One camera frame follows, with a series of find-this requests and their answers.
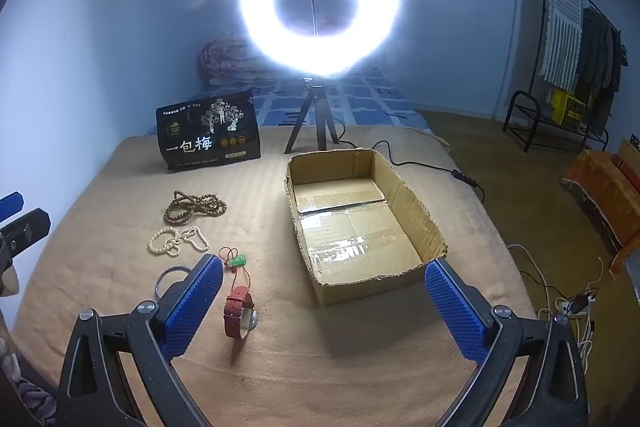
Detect silver bangle ring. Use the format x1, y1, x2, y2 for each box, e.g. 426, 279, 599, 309
154, 265, 191, 301

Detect red strap wristwatch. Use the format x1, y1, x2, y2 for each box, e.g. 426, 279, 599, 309
224, 285, 259, 340

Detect green jade red-cord pendant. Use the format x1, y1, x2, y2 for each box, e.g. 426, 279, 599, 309
218, 246, 252, 288

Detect cream bead bracelet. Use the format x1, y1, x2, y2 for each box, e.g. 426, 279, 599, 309
147, 225, 212, 258

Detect brown wooden bead necklace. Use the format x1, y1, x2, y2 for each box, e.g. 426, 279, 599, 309
162, 189, 228, 228

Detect cardboard box tray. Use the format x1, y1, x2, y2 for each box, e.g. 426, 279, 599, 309
285, 148, 448, 306

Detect black snack bag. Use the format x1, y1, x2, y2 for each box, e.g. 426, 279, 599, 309
155, 91, 262, 170

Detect yellow black box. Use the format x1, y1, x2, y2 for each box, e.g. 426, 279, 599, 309
550, 88, 586, 130

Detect black tripod stand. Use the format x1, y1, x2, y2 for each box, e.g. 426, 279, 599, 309
284, 78, 340, 154

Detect blue patterned bedsheet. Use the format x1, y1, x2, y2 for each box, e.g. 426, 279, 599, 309
194, 66, 431, 132

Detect folded floral quilt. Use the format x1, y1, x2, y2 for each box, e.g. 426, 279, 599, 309
196, 37, 258, 86

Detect black clothes rack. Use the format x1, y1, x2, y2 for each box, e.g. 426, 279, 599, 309
502, 0, 628, 153

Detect dark hanging clothes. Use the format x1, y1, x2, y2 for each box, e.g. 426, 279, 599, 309
574, 8, 628, 135

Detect striped white hanging cloth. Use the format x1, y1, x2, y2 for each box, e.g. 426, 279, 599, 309
538, 0, 584, 91

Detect white cables and power strip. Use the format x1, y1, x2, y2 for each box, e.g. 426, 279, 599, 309
505, 243, 622, 373

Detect black power cable with switch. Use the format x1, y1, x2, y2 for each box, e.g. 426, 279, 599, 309
332, 116, 487, 202

